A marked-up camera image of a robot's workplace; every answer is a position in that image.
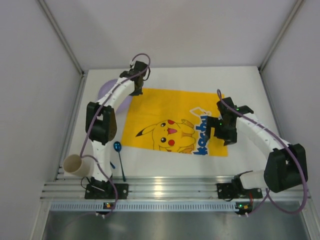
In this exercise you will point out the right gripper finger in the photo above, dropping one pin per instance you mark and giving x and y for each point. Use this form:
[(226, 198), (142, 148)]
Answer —
[(230, 139), (213, 123)]

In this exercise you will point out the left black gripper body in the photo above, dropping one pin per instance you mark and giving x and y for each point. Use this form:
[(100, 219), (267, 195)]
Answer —
[(137, 87)]

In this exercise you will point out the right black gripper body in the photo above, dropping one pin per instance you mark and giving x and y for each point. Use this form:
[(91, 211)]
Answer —
[(211, 123)]

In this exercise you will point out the purple plastic plate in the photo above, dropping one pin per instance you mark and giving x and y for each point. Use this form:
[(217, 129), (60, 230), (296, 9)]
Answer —
[(106, 87)]

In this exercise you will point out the yellow pikachu cloth placemat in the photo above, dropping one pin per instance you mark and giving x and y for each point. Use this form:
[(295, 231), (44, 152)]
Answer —
[(172, 121)]

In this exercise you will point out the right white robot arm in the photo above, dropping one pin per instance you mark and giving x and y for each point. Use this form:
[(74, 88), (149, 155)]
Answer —
[(286, 163)]

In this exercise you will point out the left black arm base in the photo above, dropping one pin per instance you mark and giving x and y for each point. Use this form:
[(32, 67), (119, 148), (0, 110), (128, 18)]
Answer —
[(101, 190)]

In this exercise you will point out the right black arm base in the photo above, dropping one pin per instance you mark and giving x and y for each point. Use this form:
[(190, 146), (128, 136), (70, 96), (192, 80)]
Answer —
[(235, 190)]

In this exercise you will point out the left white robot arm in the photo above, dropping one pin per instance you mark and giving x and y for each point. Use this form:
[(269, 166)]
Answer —
[(101, 124)]

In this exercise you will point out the blue metallic spoon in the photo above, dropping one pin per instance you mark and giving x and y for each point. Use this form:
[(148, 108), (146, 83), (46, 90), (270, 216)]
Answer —
[(118, 147)]

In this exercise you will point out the beige paper cup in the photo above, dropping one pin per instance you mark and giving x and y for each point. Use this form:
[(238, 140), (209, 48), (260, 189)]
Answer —
[(77, 166)]

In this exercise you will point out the slotted grey cable duct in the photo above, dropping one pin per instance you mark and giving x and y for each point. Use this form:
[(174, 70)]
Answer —
[(148, 206)]

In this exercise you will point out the aluminium mounting rail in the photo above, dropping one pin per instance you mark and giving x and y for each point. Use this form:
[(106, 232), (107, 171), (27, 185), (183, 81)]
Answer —
[(160, 188)]

